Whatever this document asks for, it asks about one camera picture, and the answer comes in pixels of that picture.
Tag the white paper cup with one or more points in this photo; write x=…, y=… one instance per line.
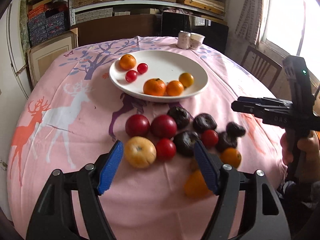
x=197, y=40

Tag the metal tin can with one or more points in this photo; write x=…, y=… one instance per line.
x=183, y=39

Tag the small red tomato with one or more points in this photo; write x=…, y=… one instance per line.
x=209, y=138

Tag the large orange mandarin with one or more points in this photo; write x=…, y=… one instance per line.
x=154, y=87

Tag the checked curtain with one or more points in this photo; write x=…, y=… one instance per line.
x=250, y=10

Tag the yellowish mandarin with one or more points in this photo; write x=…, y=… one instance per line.
x=186, y=79

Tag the beige framed panel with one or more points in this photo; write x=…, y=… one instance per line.
x=50, y=52

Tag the pink deer print tablecloth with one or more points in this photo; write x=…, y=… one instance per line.
x=150, y=205

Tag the dark purple passion fruit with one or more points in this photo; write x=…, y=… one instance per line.
x=178, y=117
x=204, y=123
x=226, y=142
x=186, y=143
x=235, y=129

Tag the red cherry tomato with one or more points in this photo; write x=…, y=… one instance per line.
x=142, y=68
x=131, y=76

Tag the bright window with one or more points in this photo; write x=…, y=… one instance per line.
x=287, y=15

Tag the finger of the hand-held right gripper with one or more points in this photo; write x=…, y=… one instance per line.
x=270, y=102
x=272, y=115

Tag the brown wooden chair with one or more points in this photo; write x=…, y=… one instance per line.
x=260, y=66

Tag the large red tomato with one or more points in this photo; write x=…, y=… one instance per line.
x=165, y=149
x=163, y=126
x=137, y=125

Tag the person's right hand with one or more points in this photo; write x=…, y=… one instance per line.
x=311, y=155

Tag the stack of blue patterned boxes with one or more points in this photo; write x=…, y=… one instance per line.
x=47, y=26

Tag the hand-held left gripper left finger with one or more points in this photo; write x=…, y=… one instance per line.
x=111, y=166

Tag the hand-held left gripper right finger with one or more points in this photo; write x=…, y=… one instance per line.
x=206, y=170

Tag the dark wooden cabinet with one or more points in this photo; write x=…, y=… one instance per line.
x=125, y=28

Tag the white metal shelf rack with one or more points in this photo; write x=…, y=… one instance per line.
x=150, y=6

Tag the yellow apple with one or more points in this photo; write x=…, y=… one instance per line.
x=140, y=152

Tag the white round plate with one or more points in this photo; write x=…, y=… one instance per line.
x=165, y=65

